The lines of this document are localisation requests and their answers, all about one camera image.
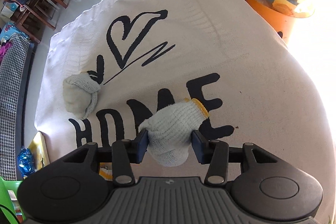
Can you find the yellow-cuffed rolled glove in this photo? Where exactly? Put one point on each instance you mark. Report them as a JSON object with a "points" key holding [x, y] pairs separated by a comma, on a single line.
{"points": [[106, 172]]}

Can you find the green plastic chair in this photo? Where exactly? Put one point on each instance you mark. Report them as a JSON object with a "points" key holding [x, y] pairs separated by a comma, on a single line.
{"points": [[10, 200]]}

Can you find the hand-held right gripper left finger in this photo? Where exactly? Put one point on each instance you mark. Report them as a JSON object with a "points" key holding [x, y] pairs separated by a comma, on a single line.
{"points": [[141, 146]]}

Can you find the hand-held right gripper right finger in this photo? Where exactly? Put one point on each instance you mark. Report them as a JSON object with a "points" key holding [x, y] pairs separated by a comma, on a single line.
{"points": [[197, 146]]}

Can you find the white knit glove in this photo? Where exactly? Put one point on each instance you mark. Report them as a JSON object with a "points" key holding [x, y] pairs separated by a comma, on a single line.
{"points": [[170, 129], [78, 92]]}

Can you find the white printed tablecloth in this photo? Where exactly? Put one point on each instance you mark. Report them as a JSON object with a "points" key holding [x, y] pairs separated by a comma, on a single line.
{"points": [[210, 43]]}

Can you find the colourful printed cloth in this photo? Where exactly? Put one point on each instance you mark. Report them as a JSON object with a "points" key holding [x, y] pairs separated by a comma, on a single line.
{"points": [[10, 35]]}

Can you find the houndstooth sofa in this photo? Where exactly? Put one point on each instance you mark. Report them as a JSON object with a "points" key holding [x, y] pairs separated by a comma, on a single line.
{"points": [[13, 108]]}

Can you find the blue snack packet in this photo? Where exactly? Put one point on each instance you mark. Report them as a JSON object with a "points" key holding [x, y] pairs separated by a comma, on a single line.
{"points": [[25, 159]]}

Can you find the orange plastic bucket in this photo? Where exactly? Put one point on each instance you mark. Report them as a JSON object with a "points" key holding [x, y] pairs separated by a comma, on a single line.
{"points": [[275, 22]]}

